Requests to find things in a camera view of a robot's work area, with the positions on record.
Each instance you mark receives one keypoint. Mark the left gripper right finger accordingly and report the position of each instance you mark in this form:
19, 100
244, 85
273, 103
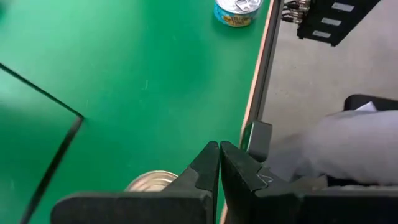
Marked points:
311, 208

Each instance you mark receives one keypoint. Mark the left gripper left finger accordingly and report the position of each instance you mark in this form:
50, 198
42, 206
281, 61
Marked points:
140, 205

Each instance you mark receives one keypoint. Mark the gold-lid can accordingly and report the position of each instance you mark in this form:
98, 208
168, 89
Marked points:
152, 182

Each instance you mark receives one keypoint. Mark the light grey cloth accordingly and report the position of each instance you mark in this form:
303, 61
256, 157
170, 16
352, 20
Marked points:
348, 146

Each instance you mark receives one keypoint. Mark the black box white labels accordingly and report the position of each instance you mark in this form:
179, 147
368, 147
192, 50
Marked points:
332, 18

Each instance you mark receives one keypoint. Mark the silver pull-tab lid can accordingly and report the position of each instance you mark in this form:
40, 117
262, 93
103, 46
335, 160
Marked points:
237, 12

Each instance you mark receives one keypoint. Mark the small grey camera box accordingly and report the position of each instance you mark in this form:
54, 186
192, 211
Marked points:
258, 140

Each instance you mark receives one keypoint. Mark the black metal table frame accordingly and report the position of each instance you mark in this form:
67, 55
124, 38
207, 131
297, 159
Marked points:
265, 62

